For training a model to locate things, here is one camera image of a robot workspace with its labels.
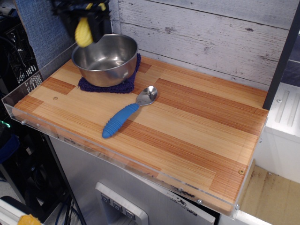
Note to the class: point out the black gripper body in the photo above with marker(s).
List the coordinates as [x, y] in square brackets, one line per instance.
[81, 7]

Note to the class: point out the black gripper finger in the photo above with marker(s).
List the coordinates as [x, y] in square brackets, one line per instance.
[99, 23]
[70, 22]

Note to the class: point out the yellow plastic corn cob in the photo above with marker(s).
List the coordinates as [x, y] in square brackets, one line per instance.
[83, 35]

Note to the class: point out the blue fabric panel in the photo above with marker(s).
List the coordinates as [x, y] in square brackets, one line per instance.
[46, 33]

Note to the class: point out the stainless steel bowl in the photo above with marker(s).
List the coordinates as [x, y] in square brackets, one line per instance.
[108, 62]

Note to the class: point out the black plastic crate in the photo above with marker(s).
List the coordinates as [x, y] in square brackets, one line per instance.
[20, 55]

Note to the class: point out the dark purple knitted cloth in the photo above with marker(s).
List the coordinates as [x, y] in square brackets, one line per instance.
[123, 88]

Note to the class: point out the clear acrylic tray guard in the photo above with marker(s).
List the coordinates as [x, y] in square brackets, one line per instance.
[196, 139]

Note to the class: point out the stainless steel toy fridge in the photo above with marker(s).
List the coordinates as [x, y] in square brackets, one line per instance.
[86, 173]

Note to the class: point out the yellow object at bottom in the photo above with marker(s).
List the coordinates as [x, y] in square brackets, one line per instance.
[28, 220]

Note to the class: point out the white plastic toy sink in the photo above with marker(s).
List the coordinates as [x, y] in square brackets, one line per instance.
[278, 150]

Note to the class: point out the black vertical post left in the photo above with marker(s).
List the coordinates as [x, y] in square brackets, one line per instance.
[100, 5]

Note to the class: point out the black vertical post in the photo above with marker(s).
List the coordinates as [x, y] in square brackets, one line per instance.
[100, 5]
[283, 60]

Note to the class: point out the blue handled metal spoon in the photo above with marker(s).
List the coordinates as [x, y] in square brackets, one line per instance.
[146, 97]

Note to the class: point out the black vertical post right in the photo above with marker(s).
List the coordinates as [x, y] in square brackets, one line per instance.
[283, 60]

